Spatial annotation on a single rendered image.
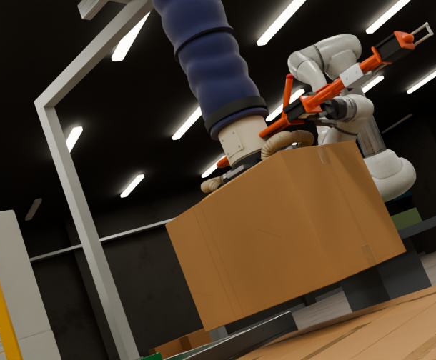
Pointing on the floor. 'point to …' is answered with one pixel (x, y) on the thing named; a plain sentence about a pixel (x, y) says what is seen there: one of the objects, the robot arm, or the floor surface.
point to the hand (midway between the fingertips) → (304, 108)
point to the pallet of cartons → (183, 344)
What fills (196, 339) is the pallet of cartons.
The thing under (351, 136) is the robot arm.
